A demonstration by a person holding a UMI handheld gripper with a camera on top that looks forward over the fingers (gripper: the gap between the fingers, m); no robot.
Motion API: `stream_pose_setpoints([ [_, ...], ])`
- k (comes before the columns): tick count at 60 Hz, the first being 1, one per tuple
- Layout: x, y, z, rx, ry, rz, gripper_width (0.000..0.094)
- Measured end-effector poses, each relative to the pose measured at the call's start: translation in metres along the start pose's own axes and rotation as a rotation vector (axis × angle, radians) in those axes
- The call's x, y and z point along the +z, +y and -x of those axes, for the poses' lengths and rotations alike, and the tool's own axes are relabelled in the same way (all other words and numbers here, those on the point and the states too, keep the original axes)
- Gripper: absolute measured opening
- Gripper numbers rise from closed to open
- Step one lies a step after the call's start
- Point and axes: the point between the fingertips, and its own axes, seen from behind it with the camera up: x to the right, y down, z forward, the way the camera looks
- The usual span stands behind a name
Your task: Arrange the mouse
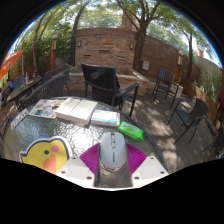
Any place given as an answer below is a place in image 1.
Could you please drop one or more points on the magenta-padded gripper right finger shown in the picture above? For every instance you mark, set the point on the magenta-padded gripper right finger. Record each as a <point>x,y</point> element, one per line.
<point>150,170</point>

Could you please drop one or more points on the white computer mouse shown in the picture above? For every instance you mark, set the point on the white computer mouse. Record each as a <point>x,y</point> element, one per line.
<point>113,150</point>

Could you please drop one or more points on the black slatted armchair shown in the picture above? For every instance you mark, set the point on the black slatted armchair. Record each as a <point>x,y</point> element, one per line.
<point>100,80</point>

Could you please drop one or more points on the black round patio table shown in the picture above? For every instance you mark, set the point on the black round patio table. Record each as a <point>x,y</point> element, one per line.
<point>23,88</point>

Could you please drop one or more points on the green wipes pack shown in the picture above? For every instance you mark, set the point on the green wipes pack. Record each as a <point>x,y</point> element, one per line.
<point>130,130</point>

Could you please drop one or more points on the white open book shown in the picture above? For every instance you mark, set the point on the white open book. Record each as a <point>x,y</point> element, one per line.
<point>76,111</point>

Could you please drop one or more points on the forked tree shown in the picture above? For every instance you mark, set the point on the forked tree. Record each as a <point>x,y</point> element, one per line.
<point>140,46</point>

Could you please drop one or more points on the white wall box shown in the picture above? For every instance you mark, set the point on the white wall box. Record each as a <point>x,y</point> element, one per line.
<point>145,65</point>

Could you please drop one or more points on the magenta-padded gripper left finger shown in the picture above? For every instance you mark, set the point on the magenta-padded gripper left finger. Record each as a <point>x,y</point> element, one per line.
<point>76,171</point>

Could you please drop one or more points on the wooden lamp post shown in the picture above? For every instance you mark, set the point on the wooden lamp post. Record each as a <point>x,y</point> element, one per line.
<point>179,68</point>
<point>54,53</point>

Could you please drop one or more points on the orange parasol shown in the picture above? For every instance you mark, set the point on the orange parasol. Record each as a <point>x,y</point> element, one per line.
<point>9,62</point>

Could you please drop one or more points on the wall lantern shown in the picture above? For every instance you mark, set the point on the wall lantern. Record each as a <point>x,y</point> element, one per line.
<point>131,45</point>
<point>79,43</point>

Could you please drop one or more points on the dark mesh patio chair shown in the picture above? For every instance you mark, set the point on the dark mesh patio chair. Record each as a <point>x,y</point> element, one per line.
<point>220,140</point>
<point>200,108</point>

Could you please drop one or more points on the small white box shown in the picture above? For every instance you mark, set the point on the small white box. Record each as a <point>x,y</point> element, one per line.
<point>105,118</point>

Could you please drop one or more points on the dark metal patio chair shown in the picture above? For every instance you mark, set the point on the dark metal patio chair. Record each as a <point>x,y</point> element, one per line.
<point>165,76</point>

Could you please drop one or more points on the colourful printed leaflet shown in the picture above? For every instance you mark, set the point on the colourful printed leaflet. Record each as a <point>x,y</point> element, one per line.
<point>45,108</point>

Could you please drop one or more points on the yellow chick-shaped mouse pad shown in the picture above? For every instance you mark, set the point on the yellow chick-shaped mouse pad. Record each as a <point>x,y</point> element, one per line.
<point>41,153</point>

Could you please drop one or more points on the grey wicker chair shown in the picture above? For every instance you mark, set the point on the grey wicker chair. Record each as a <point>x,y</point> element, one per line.
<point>56,71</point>

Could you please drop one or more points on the dark wicker chair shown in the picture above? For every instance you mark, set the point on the dark wicker chair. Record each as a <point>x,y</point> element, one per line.
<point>50,87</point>

